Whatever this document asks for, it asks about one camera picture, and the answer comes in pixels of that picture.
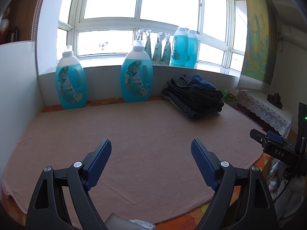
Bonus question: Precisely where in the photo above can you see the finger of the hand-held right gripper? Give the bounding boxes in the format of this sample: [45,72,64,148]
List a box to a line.
[249,129,292,147]

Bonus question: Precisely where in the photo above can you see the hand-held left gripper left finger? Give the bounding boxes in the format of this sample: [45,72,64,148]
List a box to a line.
[27,138,112,230]

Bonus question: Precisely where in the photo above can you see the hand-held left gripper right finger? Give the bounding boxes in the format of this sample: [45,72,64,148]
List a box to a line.
[191,138,280,230]

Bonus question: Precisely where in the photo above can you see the blue striped pants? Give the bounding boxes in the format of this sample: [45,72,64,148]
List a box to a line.
[189,74,216,91]

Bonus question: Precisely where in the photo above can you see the stack of dark folded pants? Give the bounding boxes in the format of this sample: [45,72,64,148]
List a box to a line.
[161,74,224,119]

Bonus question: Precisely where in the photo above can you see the white lace cloth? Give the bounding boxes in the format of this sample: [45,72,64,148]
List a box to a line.
[236,89,293,137]

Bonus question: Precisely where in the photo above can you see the dark figurine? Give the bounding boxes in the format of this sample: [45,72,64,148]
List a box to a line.
[267,92,284,109]

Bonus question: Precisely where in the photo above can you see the pink blanket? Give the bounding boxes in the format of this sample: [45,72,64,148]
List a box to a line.
[1,99,267,223]

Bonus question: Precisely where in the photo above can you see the blue detergent bottle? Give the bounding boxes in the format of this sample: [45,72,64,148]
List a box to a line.
[185,29,199,68]
[120,40,153,103]
[55,45,87,110]
[170,27,188,66]

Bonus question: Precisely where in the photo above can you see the white window sill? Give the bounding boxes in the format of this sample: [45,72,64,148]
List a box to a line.
[38,59,241,77]

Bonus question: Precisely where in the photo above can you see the white cabinet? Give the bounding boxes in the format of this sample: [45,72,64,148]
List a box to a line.
[0,39,46,180]

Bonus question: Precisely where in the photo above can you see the detergent refill pouch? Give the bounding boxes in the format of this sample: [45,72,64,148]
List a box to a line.
[161,34,171,65]
[153,32,166,64]
[135,29,144,47]
[143,29,152,61]

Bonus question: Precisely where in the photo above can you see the small dark object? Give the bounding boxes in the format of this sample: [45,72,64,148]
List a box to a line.
[7,26,20,44]

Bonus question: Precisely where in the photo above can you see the beaded trim strip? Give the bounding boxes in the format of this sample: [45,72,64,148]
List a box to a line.
[31,0,48,41]

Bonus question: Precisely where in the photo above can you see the wooden shelf niche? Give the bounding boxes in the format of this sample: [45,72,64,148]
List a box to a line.
[0,0,45,45]

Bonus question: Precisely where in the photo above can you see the black cable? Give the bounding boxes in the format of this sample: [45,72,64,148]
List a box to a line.
[274,176,292,205]

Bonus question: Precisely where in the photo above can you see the wall poster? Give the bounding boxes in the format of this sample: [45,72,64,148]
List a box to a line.
[236,0,279,91]

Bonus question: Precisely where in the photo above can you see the white wall box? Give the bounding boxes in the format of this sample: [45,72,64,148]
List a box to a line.
[279,25,293,37]

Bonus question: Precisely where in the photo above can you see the white window frame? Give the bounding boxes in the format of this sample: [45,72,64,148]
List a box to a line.
[57,0,247,75]

